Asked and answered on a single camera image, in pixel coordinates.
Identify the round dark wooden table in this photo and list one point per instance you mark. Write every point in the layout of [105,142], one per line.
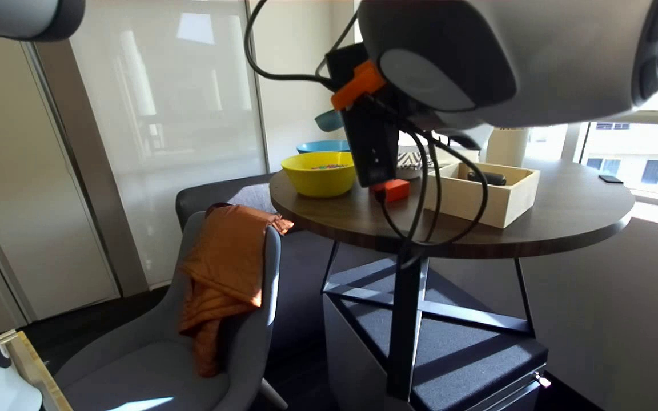
[559,213]

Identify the light wooden platform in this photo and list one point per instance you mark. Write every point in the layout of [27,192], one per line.
[32,368]

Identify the red block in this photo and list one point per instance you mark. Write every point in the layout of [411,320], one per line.
[393,192]

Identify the light wooden box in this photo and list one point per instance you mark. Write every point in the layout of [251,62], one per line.
[496,205]

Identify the beige partition post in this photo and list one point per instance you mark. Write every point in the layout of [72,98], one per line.
[93,189]

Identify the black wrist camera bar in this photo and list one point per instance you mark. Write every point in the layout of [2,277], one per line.
[371,143]

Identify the flat black object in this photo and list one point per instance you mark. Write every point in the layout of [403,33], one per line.
[490,179]

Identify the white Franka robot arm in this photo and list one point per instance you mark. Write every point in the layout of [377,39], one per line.
[559,59]

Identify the small black object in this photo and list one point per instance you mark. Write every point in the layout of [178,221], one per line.
[611,179]

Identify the yellow bowl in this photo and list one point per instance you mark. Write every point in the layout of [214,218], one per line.
[318,183]

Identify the white window rail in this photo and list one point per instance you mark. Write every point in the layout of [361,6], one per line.
[641,116]

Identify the blue bowl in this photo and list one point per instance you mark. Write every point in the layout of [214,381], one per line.
[320,143]

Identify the blue plastic spoon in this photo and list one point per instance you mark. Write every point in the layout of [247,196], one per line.
[330,118]

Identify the orange jacket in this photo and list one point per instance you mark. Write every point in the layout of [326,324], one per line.
[223,266]

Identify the grey shell chair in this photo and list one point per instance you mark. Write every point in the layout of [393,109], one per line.
[138,365]

